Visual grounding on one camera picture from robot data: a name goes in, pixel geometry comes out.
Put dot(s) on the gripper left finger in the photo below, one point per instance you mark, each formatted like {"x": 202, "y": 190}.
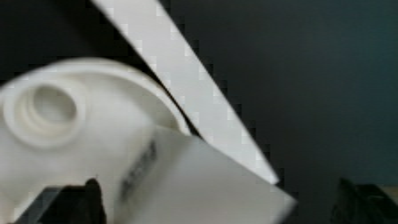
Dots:
{"x": 67, "y": 205}

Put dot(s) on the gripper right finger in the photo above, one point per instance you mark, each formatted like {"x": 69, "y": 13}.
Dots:
{"x": 365, "y": 205}

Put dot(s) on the white round stool seat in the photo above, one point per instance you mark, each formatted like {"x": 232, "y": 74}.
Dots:
{"x": 83, "y": 108}

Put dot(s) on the white L-shaped fence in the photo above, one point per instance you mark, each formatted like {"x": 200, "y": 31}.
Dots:
{"x": 147, "y": 26}

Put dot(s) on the white stool leg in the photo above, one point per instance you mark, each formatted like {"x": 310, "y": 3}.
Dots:
{"x": 189, "y": 187}

